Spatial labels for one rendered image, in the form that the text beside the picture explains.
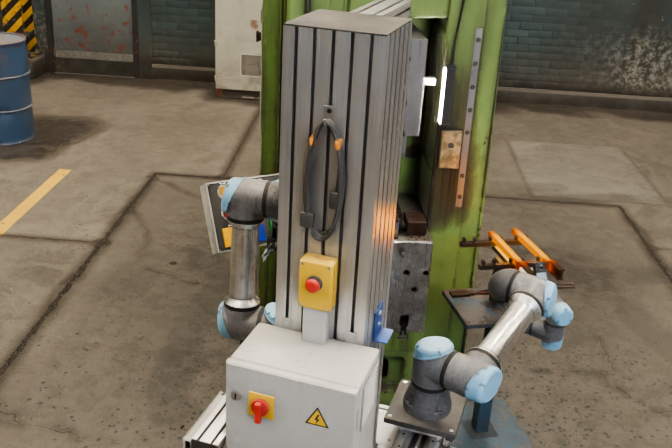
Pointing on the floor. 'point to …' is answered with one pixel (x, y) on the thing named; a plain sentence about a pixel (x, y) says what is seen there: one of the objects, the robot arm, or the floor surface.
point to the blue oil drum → (15, 91)
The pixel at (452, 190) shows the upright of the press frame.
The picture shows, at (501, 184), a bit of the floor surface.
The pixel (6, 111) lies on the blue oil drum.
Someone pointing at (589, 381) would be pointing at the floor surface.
